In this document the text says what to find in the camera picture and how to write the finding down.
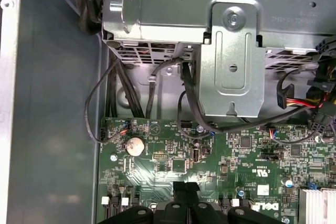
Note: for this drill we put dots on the round coin battery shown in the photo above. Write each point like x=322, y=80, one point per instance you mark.
x=135, y=145

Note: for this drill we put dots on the black PC case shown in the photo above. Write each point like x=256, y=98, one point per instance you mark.
x=52, y=103

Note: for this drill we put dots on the grey metal bracket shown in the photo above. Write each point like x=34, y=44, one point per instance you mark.
x=231, y=90

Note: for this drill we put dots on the black power connector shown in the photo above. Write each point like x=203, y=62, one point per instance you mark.
x=282, y=98

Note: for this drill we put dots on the silver chipset heatsink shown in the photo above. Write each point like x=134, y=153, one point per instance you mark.
x=320, y=205

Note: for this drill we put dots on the green motherboard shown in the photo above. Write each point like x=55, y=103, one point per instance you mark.
x=210, y=161

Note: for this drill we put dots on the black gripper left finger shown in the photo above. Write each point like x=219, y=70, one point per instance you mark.
x=181, y=195

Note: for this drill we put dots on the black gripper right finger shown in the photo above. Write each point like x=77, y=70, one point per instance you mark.
x=193, y=195

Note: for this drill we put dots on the metal drive cage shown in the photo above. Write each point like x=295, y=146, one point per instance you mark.
x=170, y=11

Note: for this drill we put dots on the black RAM slot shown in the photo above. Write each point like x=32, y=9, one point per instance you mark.
x=248, y=204
x=125, y=201
x=235, y=202
x=114, y=208

